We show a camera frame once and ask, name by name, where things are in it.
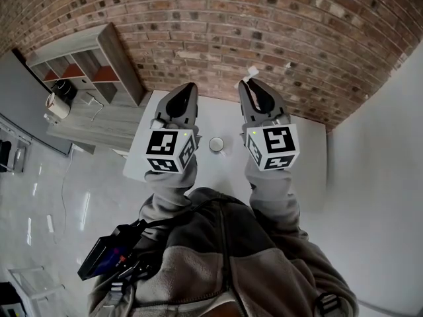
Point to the black coffee maker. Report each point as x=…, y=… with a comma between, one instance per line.
x=66, y=89

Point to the person's grey fleece jacket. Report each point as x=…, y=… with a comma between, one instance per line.
x=211, y=269

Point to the grey panel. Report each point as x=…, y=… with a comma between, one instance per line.
x=23, y=101

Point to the wooden shelf cabinet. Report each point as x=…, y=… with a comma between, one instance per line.
x=114, y=61

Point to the white cup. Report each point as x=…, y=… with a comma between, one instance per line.
x=216, y=145

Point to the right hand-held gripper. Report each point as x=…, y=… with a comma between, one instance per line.
x=279, y=140

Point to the person's right forearm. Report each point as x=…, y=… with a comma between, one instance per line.
x=272, y=197

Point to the white toothbrush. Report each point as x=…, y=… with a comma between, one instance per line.
x=252, y=71

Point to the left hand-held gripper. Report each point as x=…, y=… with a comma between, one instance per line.
x=162, y=144

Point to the grey wooden side counter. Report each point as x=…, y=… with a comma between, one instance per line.
x=109, y=124

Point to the person's left forearm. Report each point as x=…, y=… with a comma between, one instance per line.
x=173, y=187

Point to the black box device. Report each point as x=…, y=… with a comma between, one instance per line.
x=99, y=256

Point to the white electric kettle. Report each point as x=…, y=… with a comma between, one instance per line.
x=57, y=107

